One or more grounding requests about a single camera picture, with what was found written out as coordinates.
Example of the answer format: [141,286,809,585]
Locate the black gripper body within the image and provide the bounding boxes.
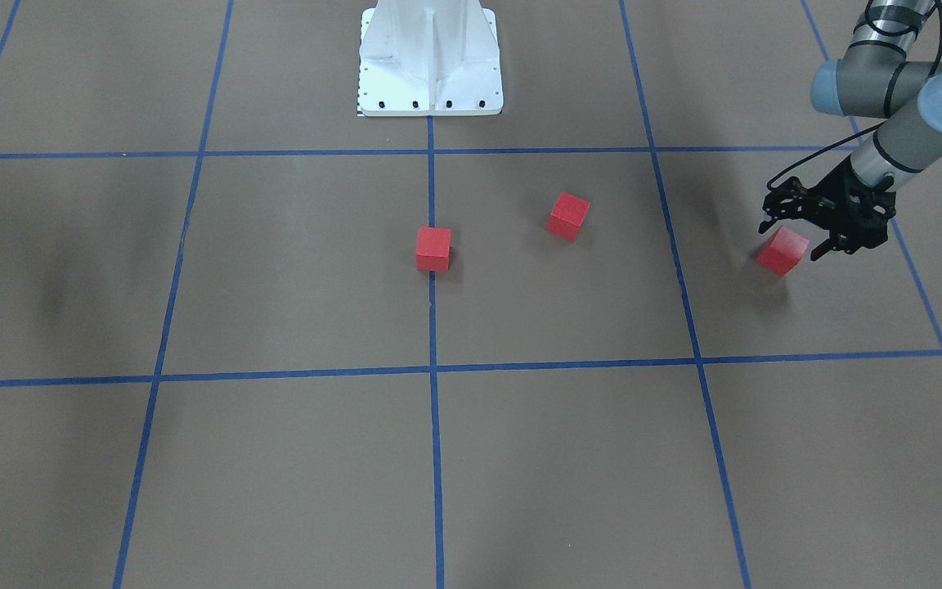
[801,157,896,246]

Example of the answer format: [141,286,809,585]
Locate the red block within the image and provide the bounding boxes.
[545,191,591,242]
[415,227,452,272]
[755,225,810,277]

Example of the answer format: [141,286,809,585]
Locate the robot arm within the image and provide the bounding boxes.
[759,1,942,260]

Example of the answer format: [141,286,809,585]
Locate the blue tape grid lines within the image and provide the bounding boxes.
[0,1,942,588]

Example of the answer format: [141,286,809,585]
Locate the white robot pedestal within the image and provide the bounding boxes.
[357,1,505,117]

